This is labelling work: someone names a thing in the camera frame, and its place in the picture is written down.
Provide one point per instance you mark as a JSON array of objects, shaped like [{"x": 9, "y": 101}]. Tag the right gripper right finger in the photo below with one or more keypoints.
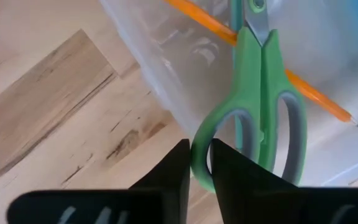
[{"x": 250, "y": 199}]

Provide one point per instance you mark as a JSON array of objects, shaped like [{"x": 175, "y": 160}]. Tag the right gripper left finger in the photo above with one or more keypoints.
[{"x": 166, "y": 199}]

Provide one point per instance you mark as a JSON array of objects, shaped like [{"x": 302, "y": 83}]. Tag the clear translucent plastic box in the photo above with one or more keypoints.
[{"x": 172, "y": 62}]

